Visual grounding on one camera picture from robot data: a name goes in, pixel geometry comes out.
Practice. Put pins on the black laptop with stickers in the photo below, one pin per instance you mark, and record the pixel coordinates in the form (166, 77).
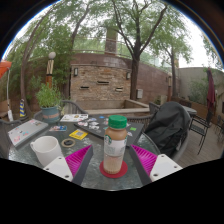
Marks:
(96, 128)

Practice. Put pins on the white cup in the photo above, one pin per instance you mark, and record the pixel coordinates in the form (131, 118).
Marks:
(45, 150)

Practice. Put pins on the green plant in teal pot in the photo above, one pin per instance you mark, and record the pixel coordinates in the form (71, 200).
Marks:
(49, 100)

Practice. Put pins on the grey wall utility box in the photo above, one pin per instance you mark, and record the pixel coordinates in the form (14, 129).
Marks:
(140, 93)

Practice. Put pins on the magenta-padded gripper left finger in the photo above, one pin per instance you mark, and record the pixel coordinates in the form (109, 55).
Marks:
(58, 166)

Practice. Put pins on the flat round red coaster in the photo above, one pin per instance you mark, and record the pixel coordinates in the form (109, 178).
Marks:
(124, 170)

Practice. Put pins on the orange canopy with white pole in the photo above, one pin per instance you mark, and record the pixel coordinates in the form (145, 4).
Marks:
(4, 66)

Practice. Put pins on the yellow and blue striped cone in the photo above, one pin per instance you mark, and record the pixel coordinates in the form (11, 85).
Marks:
(22, 109)

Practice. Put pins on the green-capped coffee drink bottle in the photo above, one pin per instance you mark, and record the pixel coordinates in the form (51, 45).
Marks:
(115, 150)

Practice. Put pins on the wall lantern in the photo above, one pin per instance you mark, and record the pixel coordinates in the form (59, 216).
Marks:
(128, 75)
(76, 72)

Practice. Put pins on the black metal patio chair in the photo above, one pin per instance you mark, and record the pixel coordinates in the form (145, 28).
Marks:
(200, 128)

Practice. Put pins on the tall slim-trunk tree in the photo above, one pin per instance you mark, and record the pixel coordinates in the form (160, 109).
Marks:
(25, 83)

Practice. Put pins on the white sticker sheet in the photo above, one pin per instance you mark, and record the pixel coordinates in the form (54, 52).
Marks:
(74, 117)

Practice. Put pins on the striped lamp post with globe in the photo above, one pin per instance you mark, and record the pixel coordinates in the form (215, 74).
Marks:
(50, 71)

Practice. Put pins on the colourful sticker pack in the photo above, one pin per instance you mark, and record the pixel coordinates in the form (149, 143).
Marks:
(58, 128)

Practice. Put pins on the large dark-trunk tree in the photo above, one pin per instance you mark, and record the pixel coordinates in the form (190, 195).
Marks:
(134, 80)

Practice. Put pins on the roll of tape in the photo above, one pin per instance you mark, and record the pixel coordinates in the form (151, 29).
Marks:
(63, 143)

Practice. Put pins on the silver laptop with stickers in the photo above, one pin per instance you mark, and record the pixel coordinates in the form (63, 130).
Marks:
(26, 131)

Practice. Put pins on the small thin tree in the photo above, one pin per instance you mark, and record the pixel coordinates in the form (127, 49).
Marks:
(173, 80)

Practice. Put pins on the yellow card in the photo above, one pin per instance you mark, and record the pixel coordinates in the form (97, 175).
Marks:
(78, 134)

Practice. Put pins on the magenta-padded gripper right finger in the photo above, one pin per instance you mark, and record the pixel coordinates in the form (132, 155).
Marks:
(163, 166)

